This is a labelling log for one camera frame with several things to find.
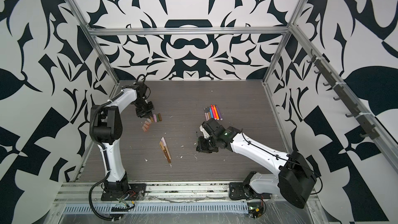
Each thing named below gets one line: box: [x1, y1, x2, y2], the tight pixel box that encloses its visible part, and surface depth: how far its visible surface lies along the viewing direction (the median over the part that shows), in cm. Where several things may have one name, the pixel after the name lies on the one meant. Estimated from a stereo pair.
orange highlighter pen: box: [212, 104, 220, 121], surface depth 104 cm
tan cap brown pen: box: [159, 141, 172, 168], surface depth 88 cm
